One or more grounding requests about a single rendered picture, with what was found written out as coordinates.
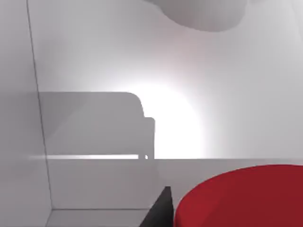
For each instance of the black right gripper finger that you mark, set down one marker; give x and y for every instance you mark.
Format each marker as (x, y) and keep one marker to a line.
(162, 211)

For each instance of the red can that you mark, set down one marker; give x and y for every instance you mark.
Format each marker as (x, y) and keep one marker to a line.
(241, 198)

